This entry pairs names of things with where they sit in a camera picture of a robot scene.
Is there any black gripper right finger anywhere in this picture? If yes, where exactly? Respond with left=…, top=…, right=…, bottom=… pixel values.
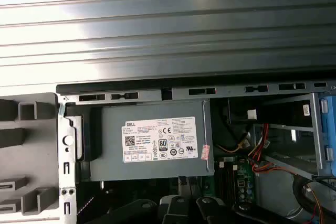
left=196, top=196, right=300, bottom=224

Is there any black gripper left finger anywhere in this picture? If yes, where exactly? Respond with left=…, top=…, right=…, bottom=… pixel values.
left=78, top=195, right=196, bottom=224

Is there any black RAM slot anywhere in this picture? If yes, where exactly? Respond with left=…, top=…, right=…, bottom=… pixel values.
left=216, top=165, right=225, bottom=199
left=224, top=165, right=237, bottom=199

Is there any green motherboard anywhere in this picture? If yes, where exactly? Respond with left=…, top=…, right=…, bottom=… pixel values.
left=202, top=155, right=259, bottom=206

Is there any grey power supply unit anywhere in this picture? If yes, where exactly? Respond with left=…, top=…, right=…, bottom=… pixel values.
left=89, top=99, right=215, bottom=183

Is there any black open PC case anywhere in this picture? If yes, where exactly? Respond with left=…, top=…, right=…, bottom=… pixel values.
left=56, top=76, right=336, bottom=224

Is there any silver metal drive cage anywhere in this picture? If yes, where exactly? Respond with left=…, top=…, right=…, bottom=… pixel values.
left=258, top=91, right=336, bottom=180

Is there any blue plastic cage latch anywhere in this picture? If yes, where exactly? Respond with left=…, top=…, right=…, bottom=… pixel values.
left=318, top=92, right=336, bottom=177

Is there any grey parts rack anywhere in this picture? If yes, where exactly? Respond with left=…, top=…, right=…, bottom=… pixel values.
left=0, top=92, right=60, bottom=222

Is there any yellow orange wire pair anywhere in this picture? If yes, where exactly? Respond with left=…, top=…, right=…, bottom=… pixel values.
left=217, top=140, right=250, bottom=154

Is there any black wire bundle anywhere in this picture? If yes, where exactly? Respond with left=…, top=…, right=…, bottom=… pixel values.
left=292, top=175, right=336, bottom=221

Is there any red orange wire bundle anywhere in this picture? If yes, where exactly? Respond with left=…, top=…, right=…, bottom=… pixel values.
left=246, top=123, right=279, bottom=175

